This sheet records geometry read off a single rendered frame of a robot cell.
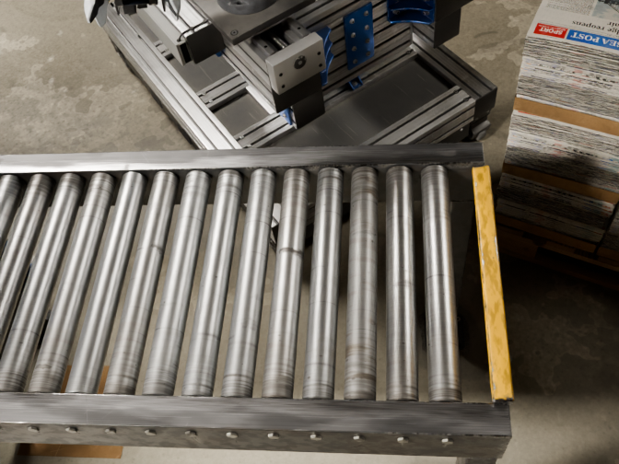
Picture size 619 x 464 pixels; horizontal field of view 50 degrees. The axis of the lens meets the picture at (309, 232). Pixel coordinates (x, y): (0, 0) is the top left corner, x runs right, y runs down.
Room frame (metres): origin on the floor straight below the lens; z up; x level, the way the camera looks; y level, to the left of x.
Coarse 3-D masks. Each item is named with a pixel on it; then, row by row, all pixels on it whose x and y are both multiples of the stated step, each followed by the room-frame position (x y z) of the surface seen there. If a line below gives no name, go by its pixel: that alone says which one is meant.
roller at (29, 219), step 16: (32, 176) 0.93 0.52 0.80; (48, 176) 0.92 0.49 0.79; (32, 192) 0.88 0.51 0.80; (48, 192) 0.89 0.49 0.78; (32, 208) 0.84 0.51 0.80; (16, 224) 0.81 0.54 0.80; (32, 224) 0.81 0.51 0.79; (16, 240) 0.77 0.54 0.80; (32, 240) 0.78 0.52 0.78; (16, 256) 0.74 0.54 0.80; (0, 272) 0.71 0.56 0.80; (16, 272) 0.71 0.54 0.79; (0, 288) 0.67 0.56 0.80; (16, 288) 0.68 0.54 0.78; (0, 304) 0.64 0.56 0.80; (16, 304) 0.66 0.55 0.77; (0, 320) 0.61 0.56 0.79; (0, 336) 0.59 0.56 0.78; (0, 352) 0.57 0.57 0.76
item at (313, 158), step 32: (0, 160) 0.98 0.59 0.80; (32, 160) 0.97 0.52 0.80; (64, 160) 0.95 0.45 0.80; (96, 160) 0.93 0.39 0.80; (128, 160) 0.91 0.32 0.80; (160, 160) 0.89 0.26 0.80; (192, 160) 0.88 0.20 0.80; (224, 160) 0.86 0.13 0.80; (256, 160) 0.84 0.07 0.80; (288, 160) 0.83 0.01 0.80; (320, 160) 0.81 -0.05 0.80; (352, 160) 0.79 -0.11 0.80; (384, 160) 0.78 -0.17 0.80; (416, 160) 0.76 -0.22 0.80; (448, 160) 0.75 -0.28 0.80; (480, 160) 0.73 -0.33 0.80; (384, 192) 0.77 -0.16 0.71; (416, 192) 0.75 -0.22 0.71
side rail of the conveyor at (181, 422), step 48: (0, 432) 0.43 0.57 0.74; (48, 432) 0.41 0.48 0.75; (96, 432) 0.39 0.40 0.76; (144, 432) 0.37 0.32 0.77; (192, 432) 0.35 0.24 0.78; (240, 432) 0.33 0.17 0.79; (288, 432) 0.32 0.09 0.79; (336, 432) 0.30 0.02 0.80; (384, 432) 0.28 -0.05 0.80; (432, 432) 0.27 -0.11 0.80; (480, 432) 0.26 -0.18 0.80
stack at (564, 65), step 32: (544, 0) 1.09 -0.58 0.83; (576, 0) 1.07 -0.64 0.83; (608, 0) 1.05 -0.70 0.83; (544, 32) 0.99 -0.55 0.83; (576, 32) 0.97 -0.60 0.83; (608, 32) 0.95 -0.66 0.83; (544, 64) 0.97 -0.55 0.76; (576, 64) 0.94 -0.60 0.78; (608, 64) 0.90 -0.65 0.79; (544, 96) 0.97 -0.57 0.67; (576, 96) 0.93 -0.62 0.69; (608, 96) 0.89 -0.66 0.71; (512, 128) 0.99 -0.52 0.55; (544, 128) 0.95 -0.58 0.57; (576, 128) 0.91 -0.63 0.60; (512, 160) 0.98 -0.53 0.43; (544, 160) 0.94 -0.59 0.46; (576, 160) 0.90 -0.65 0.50; (608, 160) 0.86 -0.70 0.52; (512, 192) 0.98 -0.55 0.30; (544, 192) 0.93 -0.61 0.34; (544, 224) 0.92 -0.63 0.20; (576, 224) 0.88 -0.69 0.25; (608, 224) 0.86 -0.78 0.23; (544, 256) 0.92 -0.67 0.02; (576, 256) 0.85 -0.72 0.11
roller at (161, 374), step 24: (192, 192) 0.80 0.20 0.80; (192, 216) 0.74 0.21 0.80; (192, 240) 0.69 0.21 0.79; (192, 264) 0.65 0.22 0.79; (168, 288) 0.60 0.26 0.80; (192, 288) 0.61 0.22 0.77; (168, 312) 0.56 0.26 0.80; (168, 336) 0.51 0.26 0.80; (168, 360) 0.47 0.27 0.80; (144, 384) 0.44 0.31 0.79; (168, 384) 0.43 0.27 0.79
